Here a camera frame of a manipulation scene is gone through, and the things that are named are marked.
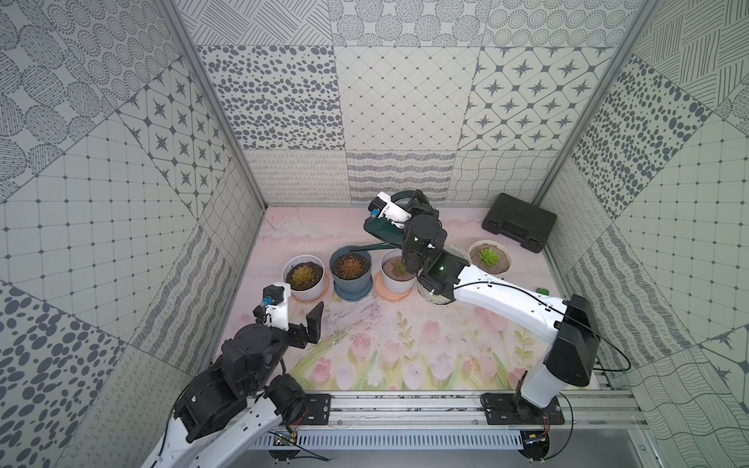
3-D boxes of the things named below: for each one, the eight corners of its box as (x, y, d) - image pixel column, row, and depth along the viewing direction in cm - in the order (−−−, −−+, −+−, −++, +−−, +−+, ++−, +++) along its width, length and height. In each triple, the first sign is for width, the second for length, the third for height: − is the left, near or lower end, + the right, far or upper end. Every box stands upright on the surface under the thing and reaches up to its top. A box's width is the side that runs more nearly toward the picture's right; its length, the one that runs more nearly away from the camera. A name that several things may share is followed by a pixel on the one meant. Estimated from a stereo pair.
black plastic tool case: (479, 230, 116) (483, 220, 112) (497, 199, 128) (502, 189, 123) (538, 256, 108) (545, 247, 103) (552, 221, 119) (559, 211, 114)
